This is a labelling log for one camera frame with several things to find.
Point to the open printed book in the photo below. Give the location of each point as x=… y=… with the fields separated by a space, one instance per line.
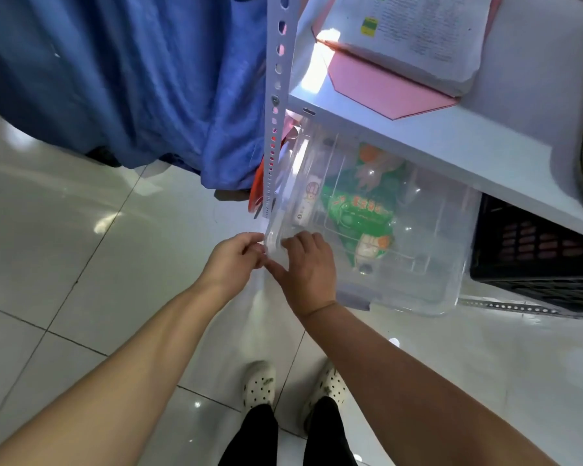
x=418 y=33

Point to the perforated metal floor rail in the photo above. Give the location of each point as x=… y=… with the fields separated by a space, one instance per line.
x=524 y=307

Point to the person's left thumb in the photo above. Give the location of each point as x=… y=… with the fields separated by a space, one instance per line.
x=253 y=248

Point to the white tube with orange print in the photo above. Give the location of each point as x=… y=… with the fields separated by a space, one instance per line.
x=307 y=198

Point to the clear plastic storage box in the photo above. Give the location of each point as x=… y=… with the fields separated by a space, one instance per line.
x=432 y=247

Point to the person's leg black trousers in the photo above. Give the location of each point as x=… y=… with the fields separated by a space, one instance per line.
x=252 y=439
x=328 y=439

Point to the person's left leg black trousers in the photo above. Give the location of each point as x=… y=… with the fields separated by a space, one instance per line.
x=252 y=439

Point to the pink paper folder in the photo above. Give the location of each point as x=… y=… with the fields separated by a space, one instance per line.
x=384 y=87

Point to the blue cloth curtain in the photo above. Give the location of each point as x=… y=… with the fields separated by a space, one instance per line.
x=126 y=77

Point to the person's left forearm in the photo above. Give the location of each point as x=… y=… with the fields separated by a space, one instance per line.
x=111 y=378

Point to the green snack packet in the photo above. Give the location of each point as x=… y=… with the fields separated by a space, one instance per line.
x=364 y=213

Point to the person's left hand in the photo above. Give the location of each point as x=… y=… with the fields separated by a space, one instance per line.
x=231 y=264

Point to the white shelf board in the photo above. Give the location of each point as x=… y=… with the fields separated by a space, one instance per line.
x=515 y=121

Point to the white perforated shelf post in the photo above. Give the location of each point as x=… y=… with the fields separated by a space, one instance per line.
x=278 y=92

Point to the person's right forearm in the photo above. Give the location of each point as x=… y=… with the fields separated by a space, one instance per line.
x=408 y=388

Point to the person's right thumb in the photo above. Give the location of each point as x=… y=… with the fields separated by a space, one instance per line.
x=277 y=273

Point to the orange plastic item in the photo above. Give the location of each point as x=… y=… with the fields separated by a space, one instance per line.
x=258 y=186

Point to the white perforated clog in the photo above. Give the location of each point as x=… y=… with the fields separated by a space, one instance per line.
x=259 y=385
x=328 y=390

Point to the black plastic crate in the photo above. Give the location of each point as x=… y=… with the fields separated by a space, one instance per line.
x=534 y=252

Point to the white perforated left clog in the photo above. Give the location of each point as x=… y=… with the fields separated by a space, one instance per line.
x=259 y=385

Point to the person's right leg black trousers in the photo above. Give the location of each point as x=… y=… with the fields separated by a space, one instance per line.
x=328 y=439

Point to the white perforated right clog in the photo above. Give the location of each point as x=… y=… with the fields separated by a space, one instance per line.
x=328 y=390

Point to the person's right hand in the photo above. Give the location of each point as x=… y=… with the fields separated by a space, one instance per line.
x=311 y=276

